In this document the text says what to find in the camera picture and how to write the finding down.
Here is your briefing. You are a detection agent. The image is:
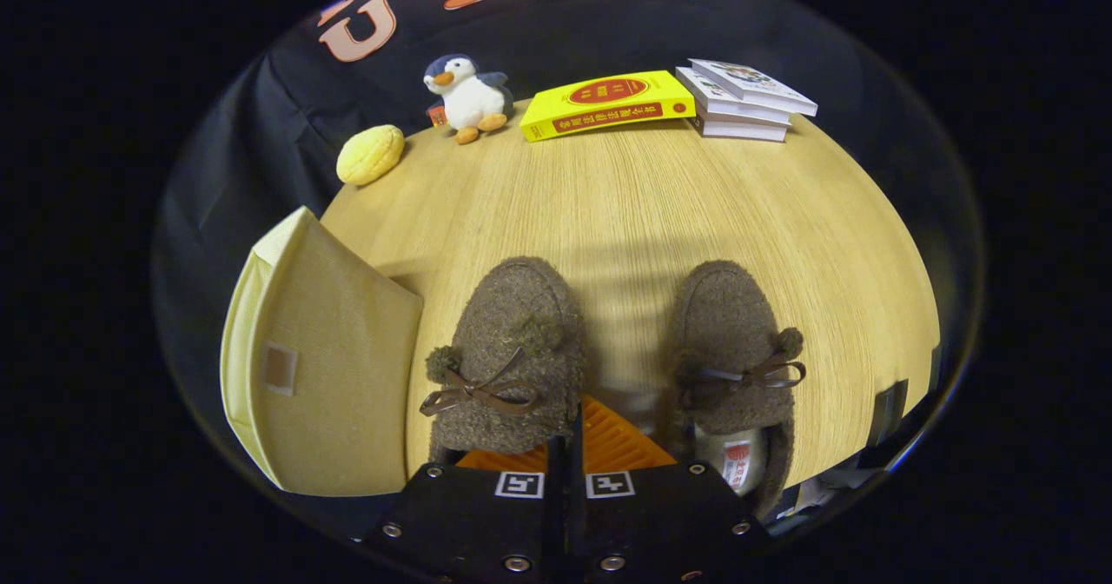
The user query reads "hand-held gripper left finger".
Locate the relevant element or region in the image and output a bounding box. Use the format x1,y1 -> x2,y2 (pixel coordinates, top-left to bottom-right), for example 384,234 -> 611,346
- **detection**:
361,432 -> 566,581

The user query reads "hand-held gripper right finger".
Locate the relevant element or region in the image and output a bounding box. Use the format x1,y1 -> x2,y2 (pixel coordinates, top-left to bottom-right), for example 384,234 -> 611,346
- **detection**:
565,395 -> 774,581

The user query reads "brown fuzzy shoe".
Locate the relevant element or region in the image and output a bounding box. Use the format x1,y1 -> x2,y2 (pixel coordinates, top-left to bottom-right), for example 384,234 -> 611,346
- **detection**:
665,260 -> 807,520
420,256 -> 587,468

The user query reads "beige fabric storage box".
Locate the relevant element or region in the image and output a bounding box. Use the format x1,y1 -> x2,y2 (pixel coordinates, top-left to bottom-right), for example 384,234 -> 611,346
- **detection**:
220,206 -> 425,498

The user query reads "white crumpled sheet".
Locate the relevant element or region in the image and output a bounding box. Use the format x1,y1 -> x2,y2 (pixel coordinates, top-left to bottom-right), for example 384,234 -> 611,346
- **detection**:
786,467 -> 887,515

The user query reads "yellow bun toy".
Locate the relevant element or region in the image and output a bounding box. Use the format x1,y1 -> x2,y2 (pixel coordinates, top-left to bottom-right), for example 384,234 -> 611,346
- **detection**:
336,124 -> 406,187

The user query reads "yellow book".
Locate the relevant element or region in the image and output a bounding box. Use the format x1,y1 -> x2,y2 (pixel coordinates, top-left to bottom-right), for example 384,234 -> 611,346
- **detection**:
520,70 -> 698,143

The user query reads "penguin plush toy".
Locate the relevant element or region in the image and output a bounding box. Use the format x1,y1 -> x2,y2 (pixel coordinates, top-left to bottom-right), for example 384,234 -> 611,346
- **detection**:
423,53 -> 515,146

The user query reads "white illustrated cover book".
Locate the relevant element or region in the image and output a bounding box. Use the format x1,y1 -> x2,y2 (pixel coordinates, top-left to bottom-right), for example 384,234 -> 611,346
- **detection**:
689,58 -> 819,117

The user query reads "black backdrop cloth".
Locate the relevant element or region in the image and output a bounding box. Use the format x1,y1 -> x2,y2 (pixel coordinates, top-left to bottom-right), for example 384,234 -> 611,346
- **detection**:
152,0 -> 987,515

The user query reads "black bracket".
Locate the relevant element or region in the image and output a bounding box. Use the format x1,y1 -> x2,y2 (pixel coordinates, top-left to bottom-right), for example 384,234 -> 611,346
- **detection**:
864,379 -> 910,450

